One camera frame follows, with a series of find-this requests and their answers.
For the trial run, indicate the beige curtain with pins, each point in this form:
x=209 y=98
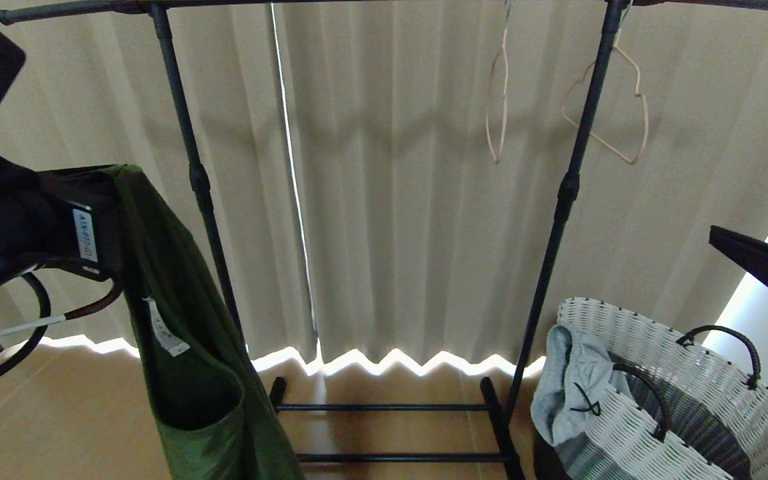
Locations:
x=410 y=200

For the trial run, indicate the black clothes rack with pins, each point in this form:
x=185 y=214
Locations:
x=198 y=180

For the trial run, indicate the white laundry basket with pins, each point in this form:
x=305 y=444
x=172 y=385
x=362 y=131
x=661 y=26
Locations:
x=690 y=373

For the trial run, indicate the green long-sleeved shirt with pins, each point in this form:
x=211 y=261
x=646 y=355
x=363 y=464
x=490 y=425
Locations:
x=177 y=266

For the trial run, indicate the pink clothes hanger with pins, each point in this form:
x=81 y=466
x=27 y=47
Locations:
x=505 y=86
x=646 y=126

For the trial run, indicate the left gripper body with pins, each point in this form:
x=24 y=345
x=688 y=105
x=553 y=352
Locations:
x=67 y=193

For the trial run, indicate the pale grey shorts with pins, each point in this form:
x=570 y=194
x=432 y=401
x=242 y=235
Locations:
x=564 y=393

